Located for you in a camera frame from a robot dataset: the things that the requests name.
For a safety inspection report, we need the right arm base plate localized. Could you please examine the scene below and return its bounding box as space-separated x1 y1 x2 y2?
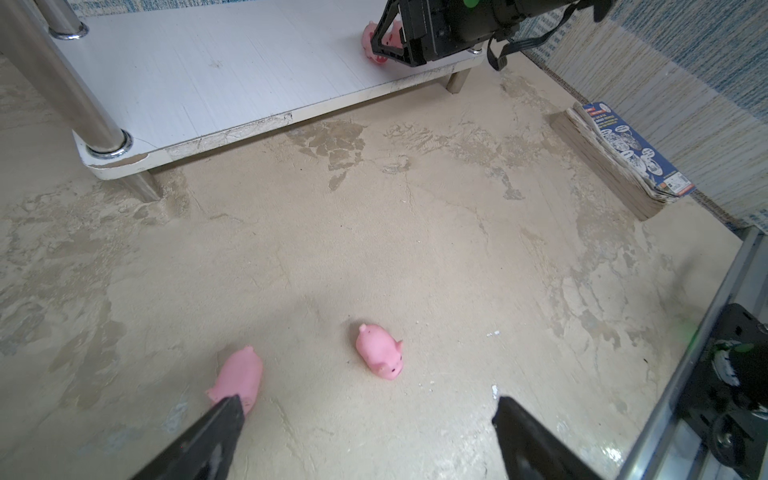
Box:
677 303 767 479

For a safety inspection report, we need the white two-tier shelf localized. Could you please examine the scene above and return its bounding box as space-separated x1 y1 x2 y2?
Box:
1 1 483 205

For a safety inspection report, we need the blue picture book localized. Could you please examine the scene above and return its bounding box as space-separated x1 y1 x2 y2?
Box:
549 102 696 221

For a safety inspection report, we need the pink pig toy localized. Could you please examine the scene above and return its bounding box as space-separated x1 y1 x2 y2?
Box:
355 323 403 380
360 20 404 66
206 345 264 415

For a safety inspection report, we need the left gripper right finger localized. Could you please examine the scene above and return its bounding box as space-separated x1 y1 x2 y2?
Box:
492 396 599 480

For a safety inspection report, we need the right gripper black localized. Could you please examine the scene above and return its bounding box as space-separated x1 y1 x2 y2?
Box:
370 0 522 66

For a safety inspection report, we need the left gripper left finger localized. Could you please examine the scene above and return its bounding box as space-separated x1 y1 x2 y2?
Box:
132 395 245 480

